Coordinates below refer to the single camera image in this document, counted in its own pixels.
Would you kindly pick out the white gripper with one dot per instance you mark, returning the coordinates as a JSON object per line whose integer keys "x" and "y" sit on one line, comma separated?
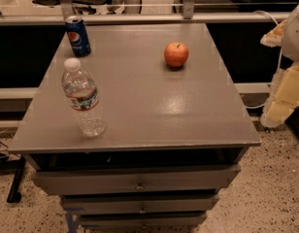
{"x": 295, "y": 36}

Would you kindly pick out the clear plastic water bottle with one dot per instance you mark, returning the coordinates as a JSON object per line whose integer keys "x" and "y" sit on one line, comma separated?
{"x": 82, "y": 93}

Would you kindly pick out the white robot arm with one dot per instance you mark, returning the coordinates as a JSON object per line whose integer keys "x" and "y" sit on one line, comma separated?
{"x": 290, "y": 38}

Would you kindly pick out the red apple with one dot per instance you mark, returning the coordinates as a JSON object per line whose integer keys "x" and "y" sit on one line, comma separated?
{"x": 176, "y": 54}

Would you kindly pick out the grey drawer cabinet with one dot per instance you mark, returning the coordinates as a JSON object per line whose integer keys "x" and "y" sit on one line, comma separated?
{"x": 157, "y": 116}

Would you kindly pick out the top grey drawer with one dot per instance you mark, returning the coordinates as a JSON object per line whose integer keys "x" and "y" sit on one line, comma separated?
{"x": 89, "y": 182}

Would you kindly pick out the grey drawer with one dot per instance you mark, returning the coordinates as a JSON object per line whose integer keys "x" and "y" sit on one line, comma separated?
{"x": 89, "y": 182}
{"x": 140, "y": 204}
{"x": 145, "y": 220}

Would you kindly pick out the middle grey drawer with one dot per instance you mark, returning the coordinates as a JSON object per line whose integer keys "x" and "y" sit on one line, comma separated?
{"x": 140, "y": 204}

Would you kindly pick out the bottom grey drawer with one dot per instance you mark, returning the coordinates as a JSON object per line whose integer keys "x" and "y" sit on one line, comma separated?
{"x": 145, "y": 220}

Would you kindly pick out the blue Pepsi can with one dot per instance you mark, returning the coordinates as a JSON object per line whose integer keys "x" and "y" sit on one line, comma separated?
{"x": 77, "y": 35}

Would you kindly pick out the black floor stand leg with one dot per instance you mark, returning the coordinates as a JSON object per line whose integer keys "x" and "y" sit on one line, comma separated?
{"x": 14, "y": 195}

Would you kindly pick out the metal window frame rail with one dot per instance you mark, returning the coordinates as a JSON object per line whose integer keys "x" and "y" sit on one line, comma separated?
{"x": 149, "y": 19}

